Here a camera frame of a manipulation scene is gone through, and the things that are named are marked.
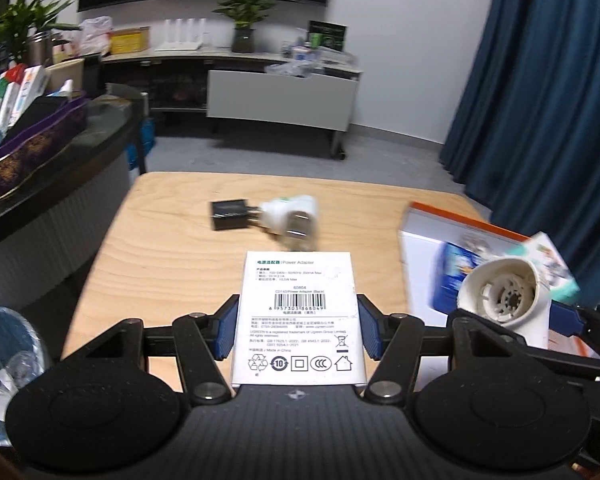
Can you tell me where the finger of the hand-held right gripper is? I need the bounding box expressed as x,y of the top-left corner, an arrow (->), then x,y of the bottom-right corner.
447,307 -> 600,380
549,304 -> 600,348

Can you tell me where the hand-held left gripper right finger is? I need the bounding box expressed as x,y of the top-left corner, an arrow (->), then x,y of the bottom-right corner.
356,294 -> 486,407

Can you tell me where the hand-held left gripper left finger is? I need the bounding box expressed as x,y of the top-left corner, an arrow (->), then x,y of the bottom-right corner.
82,294 -> 241,407

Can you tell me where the white power adapter box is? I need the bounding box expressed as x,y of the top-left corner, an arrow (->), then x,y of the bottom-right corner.
230,250 -> 368,388

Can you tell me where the orange and white box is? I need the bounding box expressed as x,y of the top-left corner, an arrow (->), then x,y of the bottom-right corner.
397,201 -> 600,361

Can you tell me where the teal and white small box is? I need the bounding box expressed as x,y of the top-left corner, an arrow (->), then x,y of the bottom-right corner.
510,231 -> 581,303

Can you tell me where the black charger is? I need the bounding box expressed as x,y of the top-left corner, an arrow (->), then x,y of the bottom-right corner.
209,199 -> 261,232

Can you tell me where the white plug adapter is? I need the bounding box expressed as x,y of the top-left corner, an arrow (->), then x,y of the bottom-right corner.
257,194 -> 322,252

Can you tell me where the blue bag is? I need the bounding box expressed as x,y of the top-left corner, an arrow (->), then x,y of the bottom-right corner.
127,117 -> 156,171

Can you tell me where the black topped counter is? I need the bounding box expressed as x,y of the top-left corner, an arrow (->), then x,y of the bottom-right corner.
0,97 -> 151,361

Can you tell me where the trash bin with blue bag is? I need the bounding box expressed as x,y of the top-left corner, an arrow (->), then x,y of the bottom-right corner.
0,307 -> 52,446

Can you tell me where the blue curtain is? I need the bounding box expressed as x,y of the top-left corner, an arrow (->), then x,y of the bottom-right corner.
437,0 -> 600,236

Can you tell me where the white television cabinet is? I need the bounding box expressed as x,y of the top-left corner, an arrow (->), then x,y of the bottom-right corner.
100,47 -> 363,158

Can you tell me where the purple patterned tin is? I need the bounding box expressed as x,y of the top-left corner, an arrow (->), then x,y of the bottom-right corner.
0,92 -> 91,203

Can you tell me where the clear bag of plastic bottles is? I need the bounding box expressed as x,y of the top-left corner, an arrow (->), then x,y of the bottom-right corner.
265,42 -> 331,78

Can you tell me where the white router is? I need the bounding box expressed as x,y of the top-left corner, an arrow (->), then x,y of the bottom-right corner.
154,17 -> 204,53

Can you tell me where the black box with green print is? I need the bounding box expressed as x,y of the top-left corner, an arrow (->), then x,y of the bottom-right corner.
307,20 -> 347,52

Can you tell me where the yellow box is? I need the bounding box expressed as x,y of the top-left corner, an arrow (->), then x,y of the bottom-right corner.
109,27 -> 151,55

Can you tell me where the white and orange carton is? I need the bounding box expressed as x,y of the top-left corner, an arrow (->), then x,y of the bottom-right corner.
9,65 -> 49,128

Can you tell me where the white plastic bag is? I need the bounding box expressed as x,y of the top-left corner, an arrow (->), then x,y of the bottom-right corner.
79,16 -> 115,56

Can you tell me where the potted plant in dark vase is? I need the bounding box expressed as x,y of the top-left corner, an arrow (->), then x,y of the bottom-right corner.
215,0 -> 276,54

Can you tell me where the metal cup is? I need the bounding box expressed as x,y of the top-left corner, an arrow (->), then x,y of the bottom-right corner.
27,30 -> 56,67

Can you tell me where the large leafy potted plant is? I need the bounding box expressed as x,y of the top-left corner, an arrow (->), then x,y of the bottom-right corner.
0,0 -> 81,66

